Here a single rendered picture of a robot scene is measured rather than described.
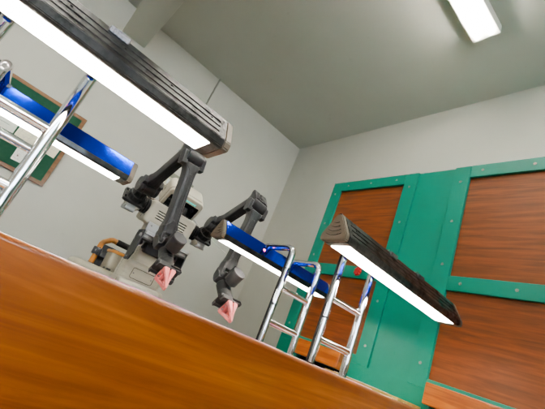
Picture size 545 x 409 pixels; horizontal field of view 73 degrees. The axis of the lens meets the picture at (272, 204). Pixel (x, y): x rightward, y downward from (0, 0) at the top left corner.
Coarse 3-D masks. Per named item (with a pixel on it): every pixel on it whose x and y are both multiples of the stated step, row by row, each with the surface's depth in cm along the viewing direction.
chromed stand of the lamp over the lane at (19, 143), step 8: (0, 64) 81; (8, 64) 83; (0, 72) 81; (8, 72) 86; (0, 80) 82; (8, 80) 91; (0, 128) 81; (0, 136) 81; (8, 136) 81; (16, 136) 83; (16, 144) 82; (24, 144) 83
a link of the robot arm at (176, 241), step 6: (174, 234) 136; (180, 234) 139; (156, 240) 141; (168, 240) 139; (174, 240) 134; (180, 240) 135; (186, 240) 138; (156, 246) 140; (162, 246) 141; (168, 246) 135; (174, 246) 135; (180, 246) 135; (174, 252) 136
